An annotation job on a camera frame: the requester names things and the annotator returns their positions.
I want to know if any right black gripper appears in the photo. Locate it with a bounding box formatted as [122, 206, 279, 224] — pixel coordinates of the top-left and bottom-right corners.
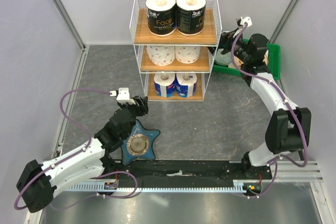
[203, 28, 250, 63]

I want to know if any blue paper roll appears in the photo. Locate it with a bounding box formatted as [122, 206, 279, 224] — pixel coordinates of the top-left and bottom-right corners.
[175, 73, 198, 98]
[153, 73, 175, 98]

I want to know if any white floral paper roll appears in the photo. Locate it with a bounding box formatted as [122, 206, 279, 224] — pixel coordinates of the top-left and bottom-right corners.
[175, 46, 201, 64]
[146, 45, 175, 66]

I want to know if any black paper roll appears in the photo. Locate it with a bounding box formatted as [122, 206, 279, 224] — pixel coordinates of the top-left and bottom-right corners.
[176, 0, 206, 36]
[145, 0, 176, 37]

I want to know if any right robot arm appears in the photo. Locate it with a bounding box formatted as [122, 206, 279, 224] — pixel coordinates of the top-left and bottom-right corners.
[218, 28, 311, 179]

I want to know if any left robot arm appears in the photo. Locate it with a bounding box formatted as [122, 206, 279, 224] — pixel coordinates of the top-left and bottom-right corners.
[14, 88, 149, 213]

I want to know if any green ceramic bowl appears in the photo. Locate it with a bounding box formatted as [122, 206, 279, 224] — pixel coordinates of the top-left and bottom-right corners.
[215, 52, 232, 66]

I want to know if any bird pattern ceramic plate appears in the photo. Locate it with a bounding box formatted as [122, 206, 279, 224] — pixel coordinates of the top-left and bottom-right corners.
[234, 50, 269, 68]

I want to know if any blue star-shaped dish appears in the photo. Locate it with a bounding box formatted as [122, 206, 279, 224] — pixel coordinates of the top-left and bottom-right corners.
[121, 120, 161, 165]

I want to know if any green plastic tray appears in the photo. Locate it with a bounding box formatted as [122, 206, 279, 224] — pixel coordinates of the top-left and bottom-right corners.
[212, 43, 281, 80]

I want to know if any white wire three-tier shelf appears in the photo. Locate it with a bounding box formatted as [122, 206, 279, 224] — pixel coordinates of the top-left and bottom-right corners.
[129, 0, 222, 101]

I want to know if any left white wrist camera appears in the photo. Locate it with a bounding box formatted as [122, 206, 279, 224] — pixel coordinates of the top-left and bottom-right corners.
[109, 88, 135, 104]

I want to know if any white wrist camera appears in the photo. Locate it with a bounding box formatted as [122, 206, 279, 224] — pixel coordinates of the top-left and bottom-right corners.
[236, 16, 252, 28]
[109, 88, 135, 104]

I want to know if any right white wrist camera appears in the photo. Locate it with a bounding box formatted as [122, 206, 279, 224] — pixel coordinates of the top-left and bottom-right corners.
[236, 16, 252, 28]

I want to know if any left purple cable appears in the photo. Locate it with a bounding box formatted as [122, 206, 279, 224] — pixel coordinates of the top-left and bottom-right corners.
[13, 88, 139, 211]

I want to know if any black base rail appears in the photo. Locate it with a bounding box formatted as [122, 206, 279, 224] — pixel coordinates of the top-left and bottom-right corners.
[103, 160, 272, 187]

